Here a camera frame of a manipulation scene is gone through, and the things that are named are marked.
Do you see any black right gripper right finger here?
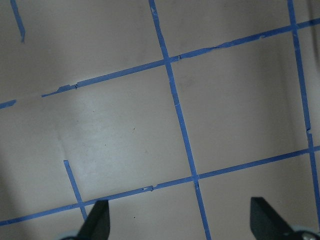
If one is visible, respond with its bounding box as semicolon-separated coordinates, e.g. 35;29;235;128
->
250;197;299;240

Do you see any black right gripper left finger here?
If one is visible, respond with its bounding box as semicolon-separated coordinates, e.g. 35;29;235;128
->
76;200;111;240

